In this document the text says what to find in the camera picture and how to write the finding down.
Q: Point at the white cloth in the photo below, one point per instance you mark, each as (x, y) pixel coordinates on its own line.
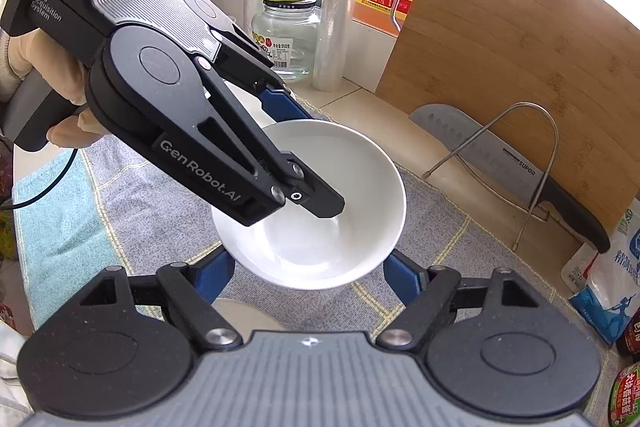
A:
(15, 357)

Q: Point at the grey checked mat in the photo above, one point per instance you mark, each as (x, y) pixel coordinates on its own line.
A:
(440, 227)

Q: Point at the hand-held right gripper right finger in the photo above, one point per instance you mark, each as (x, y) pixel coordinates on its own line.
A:
(400, 277)

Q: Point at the white floral bowl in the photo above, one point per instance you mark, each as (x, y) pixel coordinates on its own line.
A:
(325, 247)

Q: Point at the clear plastic wrap roll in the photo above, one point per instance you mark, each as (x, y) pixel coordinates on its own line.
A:
(335, 7)

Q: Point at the person's left hand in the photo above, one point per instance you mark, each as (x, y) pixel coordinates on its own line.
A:
(55, 67)

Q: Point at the bamboo cutting board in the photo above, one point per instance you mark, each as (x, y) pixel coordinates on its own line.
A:
(500, 32)

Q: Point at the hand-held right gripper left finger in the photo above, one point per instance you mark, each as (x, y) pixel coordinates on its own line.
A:
(217, 274)

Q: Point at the dark red sauce jar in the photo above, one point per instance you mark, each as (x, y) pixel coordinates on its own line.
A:
(630, 332)

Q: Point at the red and green label can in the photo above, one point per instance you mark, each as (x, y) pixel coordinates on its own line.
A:
(627, 399)

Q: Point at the teal towel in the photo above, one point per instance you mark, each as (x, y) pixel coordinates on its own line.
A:
(55, 247)

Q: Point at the white and blue salt bag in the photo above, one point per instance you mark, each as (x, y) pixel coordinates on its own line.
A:
(610, 277)

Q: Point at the beige round object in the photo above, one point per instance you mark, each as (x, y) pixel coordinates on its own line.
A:
(245, 317)

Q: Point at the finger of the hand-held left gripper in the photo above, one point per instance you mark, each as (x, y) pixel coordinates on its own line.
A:
(280, 104)
(320, 202)

